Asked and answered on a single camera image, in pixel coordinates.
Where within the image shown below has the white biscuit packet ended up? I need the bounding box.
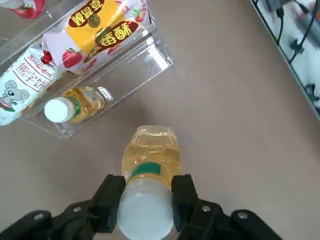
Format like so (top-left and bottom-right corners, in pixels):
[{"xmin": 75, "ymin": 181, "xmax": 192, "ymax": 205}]
[{"xmin": 0, "ymin": 45, "xmax": 63, "ymax": 126}]

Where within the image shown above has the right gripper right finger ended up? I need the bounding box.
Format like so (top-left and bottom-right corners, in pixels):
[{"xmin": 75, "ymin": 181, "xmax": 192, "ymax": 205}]
[{"xmin": 171, "ymin": 174, "xmax": 283, "ymax": 240}]

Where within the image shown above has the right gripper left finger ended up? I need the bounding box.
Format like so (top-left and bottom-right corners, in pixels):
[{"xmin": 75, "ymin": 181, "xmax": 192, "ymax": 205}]
[{"xmin": 0, "ymin": 174, "xmax": 127, "ymax": 240}]

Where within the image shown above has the clear acrylic tiered shelf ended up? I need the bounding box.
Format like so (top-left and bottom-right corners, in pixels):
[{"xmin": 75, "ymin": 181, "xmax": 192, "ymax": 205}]
[{"xmin": 0, "ymin": 0, "xmax": 174, "ymax": 140}]

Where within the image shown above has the red and white canister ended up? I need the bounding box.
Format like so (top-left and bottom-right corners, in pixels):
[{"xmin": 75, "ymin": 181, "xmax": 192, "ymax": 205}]
[{"xmin": 0, "ymin": 0, "xmax": 46, "ymax": 20}]

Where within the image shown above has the black cable with connector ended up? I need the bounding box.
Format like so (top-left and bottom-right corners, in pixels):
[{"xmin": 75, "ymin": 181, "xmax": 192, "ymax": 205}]
[{"xmin": 273, "ymin": 0, "xmax": 320, "ymax": 65}]

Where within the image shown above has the strawberry print snack bag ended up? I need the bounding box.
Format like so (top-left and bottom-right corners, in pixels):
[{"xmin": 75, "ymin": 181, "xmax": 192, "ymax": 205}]
[{"xmin": 41, "ymin": 0, "xmax": 149, "ymax": 76}]

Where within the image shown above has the juice bottle with white cap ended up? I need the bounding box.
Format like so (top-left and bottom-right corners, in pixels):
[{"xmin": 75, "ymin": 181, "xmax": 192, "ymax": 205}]
[
  {"xmin": 116, "ymin": 124, "xmax": 182, "ymax": 240},
  {"xmin": 43, "ymin": 85, "xmax": 114, "ymax": 124}
]

